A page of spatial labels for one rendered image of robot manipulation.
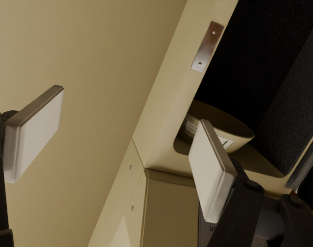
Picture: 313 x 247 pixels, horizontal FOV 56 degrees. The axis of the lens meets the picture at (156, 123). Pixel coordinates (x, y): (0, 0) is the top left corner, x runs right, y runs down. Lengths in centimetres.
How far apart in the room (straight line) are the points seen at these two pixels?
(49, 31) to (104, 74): 18
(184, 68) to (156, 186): 19
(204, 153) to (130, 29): 70
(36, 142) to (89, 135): 76
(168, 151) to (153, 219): 11
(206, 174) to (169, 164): 34
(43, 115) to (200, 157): 9
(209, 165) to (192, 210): 34
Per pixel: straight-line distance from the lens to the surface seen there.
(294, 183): 66
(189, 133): 55
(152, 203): 47
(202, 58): 44
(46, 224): 112
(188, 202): 50
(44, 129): 17
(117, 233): 57
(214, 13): 44
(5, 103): 90
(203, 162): 17
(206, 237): 51
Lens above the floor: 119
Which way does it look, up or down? 18 degrees up
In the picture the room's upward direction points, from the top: 157 degrees counter-clockwise
